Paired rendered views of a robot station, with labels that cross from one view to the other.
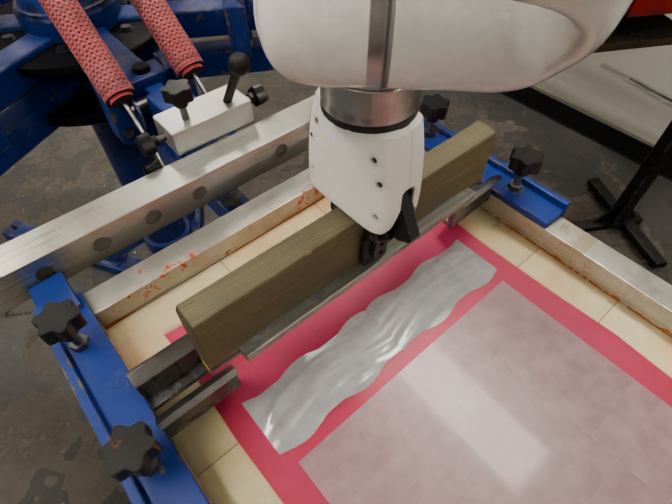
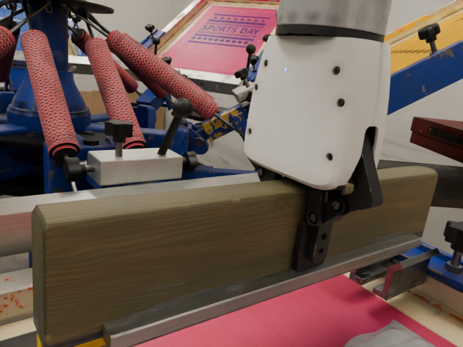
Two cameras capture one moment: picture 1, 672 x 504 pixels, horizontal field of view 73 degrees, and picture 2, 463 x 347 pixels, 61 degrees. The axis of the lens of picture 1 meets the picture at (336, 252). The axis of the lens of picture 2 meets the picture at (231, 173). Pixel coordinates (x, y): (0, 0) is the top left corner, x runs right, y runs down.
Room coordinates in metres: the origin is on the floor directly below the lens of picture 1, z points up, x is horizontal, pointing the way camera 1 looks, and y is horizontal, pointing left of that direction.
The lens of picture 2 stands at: (0.01, 0.02, 1.22)
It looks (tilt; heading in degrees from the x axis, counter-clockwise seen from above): 16 degrees down; 3
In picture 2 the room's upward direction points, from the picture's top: 7 degrees clockwise
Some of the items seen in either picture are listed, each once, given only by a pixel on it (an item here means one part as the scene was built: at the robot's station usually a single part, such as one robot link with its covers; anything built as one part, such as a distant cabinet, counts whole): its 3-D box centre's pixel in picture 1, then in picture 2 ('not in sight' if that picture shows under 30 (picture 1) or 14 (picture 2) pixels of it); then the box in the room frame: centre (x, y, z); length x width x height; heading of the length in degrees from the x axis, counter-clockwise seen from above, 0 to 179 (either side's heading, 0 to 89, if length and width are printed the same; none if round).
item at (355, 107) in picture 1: (364, 77); (324, 12); (0.31, -0.02, 1.26); 0.09 x 0.07 x 0.03; 41
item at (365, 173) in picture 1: (366, 148); (317, 100); (0.30, -0.03, 1.20); 0.10 x 0.07 x 0.11; 41
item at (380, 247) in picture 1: (383, 243); (326, 233); (0.28, -0.05, 1.11); 0.03 x 0.03 x 0.07; 41
